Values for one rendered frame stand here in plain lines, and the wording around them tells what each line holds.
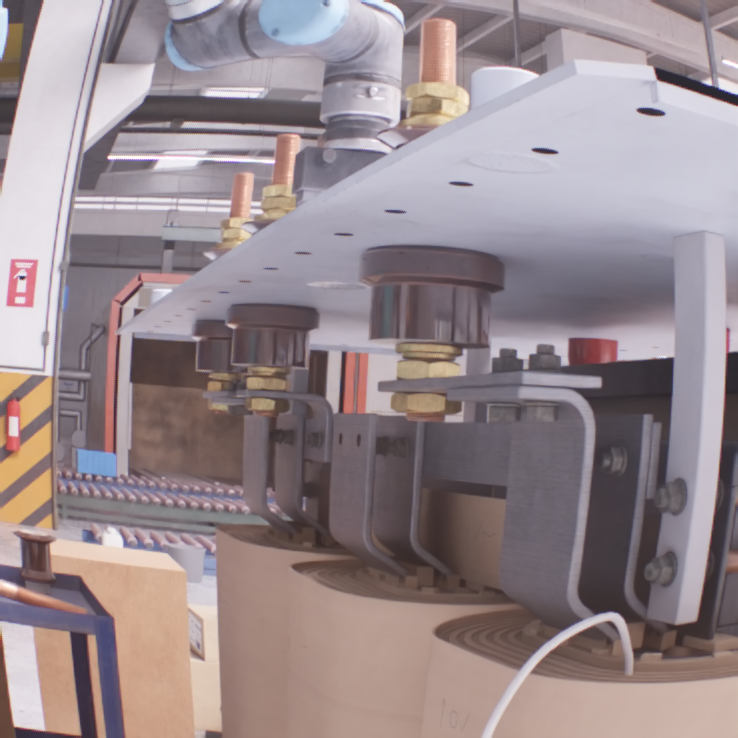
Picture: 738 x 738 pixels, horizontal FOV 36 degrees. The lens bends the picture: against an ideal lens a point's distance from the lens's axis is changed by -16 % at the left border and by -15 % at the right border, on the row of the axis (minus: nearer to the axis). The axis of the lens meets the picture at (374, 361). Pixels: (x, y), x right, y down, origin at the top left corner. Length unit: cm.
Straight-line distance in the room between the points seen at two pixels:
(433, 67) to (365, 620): 49
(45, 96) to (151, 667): 980
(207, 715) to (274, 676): 284
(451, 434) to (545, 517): 33
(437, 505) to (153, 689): 127
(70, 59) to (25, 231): 190
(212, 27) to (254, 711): 88
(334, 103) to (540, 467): 67
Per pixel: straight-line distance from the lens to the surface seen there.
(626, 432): 80
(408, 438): 120
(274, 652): 153
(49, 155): 1169
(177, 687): 244
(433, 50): 101
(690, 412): 76
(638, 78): 43
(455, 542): 122
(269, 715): 156
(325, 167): 137
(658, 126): 51
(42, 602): 182
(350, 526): 121
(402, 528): 121
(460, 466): 110
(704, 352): 75
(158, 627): 241
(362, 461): 118
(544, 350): 77
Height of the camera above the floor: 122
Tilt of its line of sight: 3 degrees up
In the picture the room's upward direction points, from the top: 3 degrees clockwise
